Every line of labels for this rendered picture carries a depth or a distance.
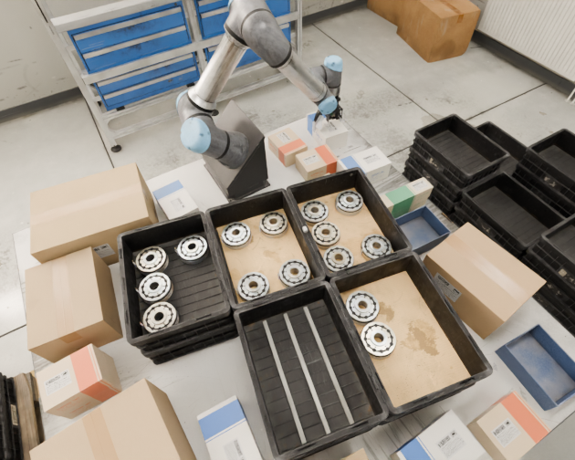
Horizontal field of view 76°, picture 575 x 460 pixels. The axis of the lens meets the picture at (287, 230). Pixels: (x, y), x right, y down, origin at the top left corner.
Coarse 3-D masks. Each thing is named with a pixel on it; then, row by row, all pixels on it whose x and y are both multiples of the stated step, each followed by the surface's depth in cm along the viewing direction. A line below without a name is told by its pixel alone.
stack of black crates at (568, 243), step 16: (560, 224) 161; (544, 240) 157; (560, 240) 168; (528, 256) 169; (544, 256) 161; (560, 256) 153; (544, 272) 165; (560, 272) 157; (544, 288) 168; (560, 288) 161; (544, 304) 172; (560, 304) 163; (560, 320) 169
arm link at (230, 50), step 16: (240, 0) 113; (256, 0) 112; (240, 16) 112; (240, 32) 115; (224, 48) 122; (240, 48) 122; (208, 64) 128; (224, 64) 125; (208, 80) 130; (224, 80) 130; (192, 96) 134; (208, 96) 134; (192, 112) 136; (208, 112) 138
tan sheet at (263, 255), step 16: (256, 224) 136; (288, 224) 136; (256, 240) 132; (272, 240) 132; (288, 240) 132; (240, 256) 128; (256, 256) 128; (272, 256) 128; (288, 256) 128; (304, 256) 128; (240, 272) 125; (272, 272) 124; (272, 288) 121
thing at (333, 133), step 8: (312, 112) 179; (312, 120) 176; (336, 120) 175; (312, 128) 178; (328, 128) 172; (336, 128) 172; (344, 128) 172; (312, 136) 182; (320, 136) 173; (328, 136) 169; (336, 136) 170; (344, 136) 173; (320, 144) 176; (328, 144) 172; (336, 144) 175; (344, 144) 177
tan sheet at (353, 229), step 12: (300, 204) 141; (336, 216) 137; (348, 216) 137; (360, 216) 137; (348, 228) 134; (360, 228) 134; (372, 228) 134; (348, 240) 131; (360, 240) 131; (324, 252) 128; (360, 252) 128
